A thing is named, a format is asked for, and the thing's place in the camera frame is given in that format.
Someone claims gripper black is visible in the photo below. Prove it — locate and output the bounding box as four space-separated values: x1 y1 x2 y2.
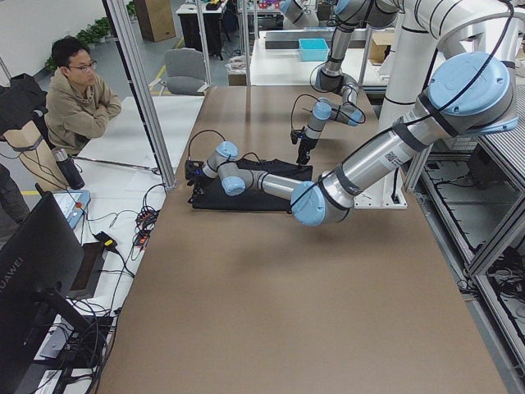
190 167 213 202
297 137 317 165

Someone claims black thermos bottle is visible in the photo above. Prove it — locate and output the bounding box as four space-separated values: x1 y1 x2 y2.
52 147 84 190

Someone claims grey office chair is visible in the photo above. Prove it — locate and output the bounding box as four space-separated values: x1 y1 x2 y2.
164 48 209 96

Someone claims seated man beige hoodie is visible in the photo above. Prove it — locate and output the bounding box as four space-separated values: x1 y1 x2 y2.
44 36 121 156

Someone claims teach pendant grey blue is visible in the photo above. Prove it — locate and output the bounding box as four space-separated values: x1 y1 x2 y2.
52 190 91 229

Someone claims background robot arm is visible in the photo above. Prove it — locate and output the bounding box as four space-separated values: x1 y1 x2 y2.
280 0 319 30

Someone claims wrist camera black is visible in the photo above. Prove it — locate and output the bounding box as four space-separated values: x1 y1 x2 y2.
185 159 204 181
290 129 304 144

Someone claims black power adapter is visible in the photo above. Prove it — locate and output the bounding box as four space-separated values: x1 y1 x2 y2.
94 231 117 252

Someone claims aluminium frame post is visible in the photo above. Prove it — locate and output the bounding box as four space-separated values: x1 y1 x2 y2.
102 0 176 192

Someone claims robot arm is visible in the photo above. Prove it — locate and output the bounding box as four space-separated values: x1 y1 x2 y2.
290 1 398 165
185 1 524 226

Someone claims blue plastic bin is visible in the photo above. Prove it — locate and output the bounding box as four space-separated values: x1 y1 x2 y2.
299 38 329 62

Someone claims black Huawei monitor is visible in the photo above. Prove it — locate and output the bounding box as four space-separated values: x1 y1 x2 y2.
1 192 102 393

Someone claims black printed t-shirt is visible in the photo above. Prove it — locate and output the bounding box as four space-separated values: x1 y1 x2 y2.
188 158 313 212

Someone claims red black power strip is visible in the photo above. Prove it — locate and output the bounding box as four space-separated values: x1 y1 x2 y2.
133 206 160 250

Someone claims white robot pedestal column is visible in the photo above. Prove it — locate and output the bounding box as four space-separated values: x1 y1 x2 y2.
355 1 440 209

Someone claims black jacket on chair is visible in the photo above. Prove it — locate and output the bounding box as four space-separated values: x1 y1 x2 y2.
1 73 48 135

